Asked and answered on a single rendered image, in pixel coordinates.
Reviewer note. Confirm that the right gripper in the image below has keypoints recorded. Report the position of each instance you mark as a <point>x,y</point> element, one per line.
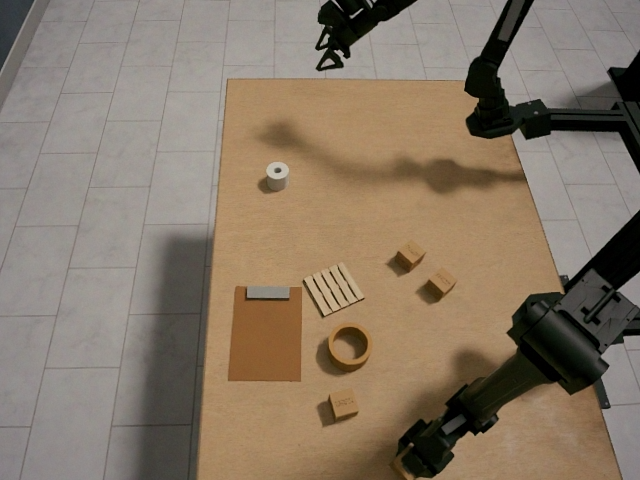
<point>333,46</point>

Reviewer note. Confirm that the brown clipboard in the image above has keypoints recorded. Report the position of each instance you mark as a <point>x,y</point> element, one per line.
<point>266,332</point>

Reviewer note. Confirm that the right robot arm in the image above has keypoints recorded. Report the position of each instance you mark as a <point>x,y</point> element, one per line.
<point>493,108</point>

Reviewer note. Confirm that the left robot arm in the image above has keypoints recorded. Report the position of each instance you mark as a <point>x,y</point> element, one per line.
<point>570,337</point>

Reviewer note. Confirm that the small square wooden pallet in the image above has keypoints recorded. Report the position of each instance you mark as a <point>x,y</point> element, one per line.
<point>332,290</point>

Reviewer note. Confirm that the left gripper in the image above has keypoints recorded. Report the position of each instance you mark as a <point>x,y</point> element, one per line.
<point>431,471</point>

